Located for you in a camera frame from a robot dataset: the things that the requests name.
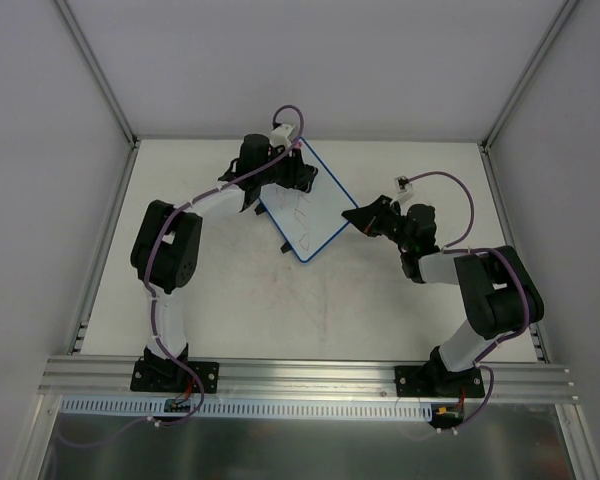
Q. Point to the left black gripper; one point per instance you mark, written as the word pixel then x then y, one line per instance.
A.
pixel 294 170

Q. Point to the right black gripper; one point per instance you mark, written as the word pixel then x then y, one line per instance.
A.
pixel 380 216

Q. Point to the blue framed whiteboard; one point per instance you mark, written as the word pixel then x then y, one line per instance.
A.
pixel 309 221

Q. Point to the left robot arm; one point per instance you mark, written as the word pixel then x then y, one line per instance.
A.
pixel 166 249

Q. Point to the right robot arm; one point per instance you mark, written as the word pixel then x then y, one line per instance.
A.
pixel 500 299

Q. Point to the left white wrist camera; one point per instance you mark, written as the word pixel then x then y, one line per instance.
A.
pixel 282 135

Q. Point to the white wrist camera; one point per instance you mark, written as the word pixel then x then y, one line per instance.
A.
pixel 404 190
pixel 282 135

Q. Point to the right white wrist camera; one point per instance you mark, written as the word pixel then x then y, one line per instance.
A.
pixel 404 190

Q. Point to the right aluminium frame post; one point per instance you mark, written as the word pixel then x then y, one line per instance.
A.
pixel 531 68

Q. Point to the aluminium frame post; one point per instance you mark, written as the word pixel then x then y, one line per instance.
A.
pixel 87 55
pixel 531 68

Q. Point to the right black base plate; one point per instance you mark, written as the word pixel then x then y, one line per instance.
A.
pixel 422 381

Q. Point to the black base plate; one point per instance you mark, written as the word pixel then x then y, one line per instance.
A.
pixel 200 375
pixel 422 381

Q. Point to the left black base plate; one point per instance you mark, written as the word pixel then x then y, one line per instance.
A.
pixel 200 375

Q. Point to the left aluminium frame post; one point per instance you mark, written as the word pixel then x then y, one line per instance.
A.
pixel 87 55

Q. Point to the aluminium mounting rail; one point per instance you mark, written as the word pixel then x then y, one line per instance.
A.
pixel 518 383

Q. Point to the white slotted cable duct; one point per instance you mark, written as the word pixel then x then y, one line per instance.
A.
pixel 249 408

